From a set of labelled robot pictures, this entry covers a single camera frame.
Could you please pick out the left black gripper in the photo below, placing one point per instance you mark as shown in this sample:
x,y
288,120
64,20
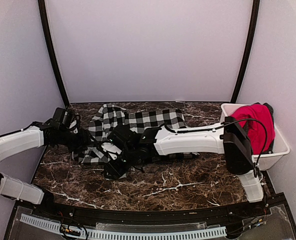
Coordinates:
x,y
84,140

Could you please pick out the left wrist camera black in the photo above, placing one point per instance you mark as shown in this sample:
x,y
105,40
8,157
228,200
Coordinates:
x,y
66,120

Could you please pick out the red garment in bin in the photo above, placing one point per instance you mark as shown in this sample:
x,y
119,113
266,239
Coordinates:
x,y
255,131

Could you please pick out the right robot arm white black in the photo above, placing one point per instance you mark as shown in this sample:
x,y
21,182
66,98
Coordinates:
x,y
227,138

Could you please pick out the left black frame post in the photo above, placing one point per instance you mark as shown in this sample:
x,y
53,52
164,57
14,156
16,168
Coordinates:
x,y
51,52

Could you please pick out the white slotted cable duct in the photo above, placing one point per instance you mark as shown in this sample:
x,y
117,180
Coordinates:
x,y
107,231

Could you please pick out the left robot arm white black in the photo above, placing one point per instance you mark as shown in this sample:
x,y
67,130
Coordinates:
x,y
37,135

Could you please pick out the white plastic laundry bin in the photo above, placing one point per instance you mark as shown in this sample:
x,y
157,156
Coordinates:
x,y
279,146

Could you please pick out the right black frame post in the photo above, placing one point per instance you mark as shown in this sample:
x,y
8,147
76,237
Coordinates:
x,y
247,50

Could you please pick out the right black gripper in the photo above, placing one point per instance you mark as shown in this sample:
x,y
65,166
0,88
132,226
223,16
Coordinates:
x,y
116,170

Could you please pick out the black front rail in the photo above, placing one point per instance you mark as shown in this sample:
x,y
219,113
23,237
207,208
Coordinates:
x,y
229,214

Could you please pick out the black white checkered shirt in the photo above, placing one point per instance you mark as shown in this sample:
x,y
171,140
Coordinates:
x,y
146,123

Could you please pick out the black frame post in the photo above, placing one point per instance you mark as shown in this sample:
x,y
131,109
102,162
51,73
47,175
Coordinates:
x,y
51,52
247,50

